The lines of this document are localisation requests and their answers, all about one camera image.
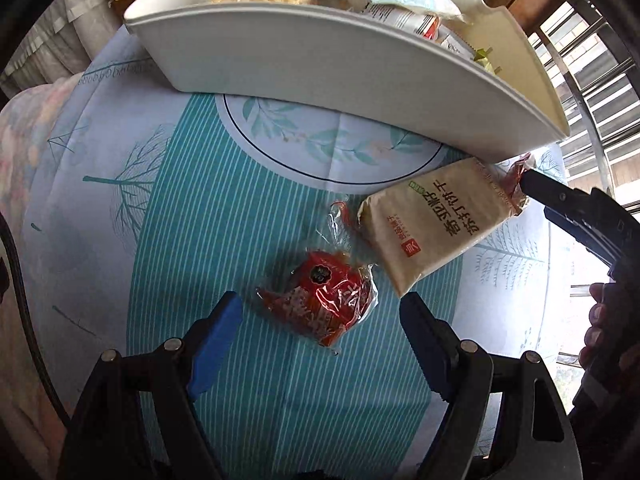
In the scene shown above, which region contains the white lace furniture cover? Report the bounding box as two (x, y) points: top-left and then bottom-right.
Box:
(0, 0), (126, 101)

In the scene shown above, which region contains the person's right hand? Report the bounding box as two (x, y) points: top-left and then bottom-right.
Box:
(580, 282), (608, 368)

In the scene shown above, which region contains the small green candy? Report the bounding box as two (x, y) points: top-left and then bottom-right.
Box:
(472, 47), (503, 73)

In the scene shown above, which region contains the brown candy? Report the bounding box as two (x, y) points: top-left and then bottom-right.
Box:
(502, 152), (536, 211)

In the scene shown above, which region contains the white plastic bin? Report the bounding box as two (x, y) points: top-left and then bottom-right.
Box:
(123, 0), (571, 163)

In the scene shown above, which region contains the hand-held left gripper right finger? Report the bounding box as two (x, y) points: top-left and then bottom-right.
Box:
(399, 291), (583, 480)

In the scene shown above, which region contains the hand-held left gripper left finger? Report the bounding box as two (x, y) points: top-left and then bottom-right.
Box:
(57, 290), (244, 480)

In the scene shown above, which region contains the black cable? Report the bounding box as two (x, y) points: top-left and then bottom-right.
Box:
(0, 210), (71, 426)

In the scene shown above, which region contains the beige cracker packet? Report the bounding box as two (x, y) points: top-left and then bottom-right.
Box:
(357, 156), (531, 298)

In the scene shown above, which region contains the silver white red packet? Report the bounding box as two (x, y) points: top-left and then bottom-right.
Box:
(360, 2), (441, 41)

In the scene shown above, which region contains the red snack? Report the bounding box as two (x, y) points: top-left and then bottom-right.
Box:
(255, 200), (378, 348)

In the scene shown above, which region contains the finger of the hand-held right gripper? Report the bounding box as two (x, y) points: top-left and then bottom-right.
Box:
(544, 205), (616, 266)
(520, 170), (593, 211)

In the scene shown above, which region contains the pink floral blanket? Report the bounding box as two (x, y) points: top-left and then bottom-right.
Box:
(0, 72), (86, 480)

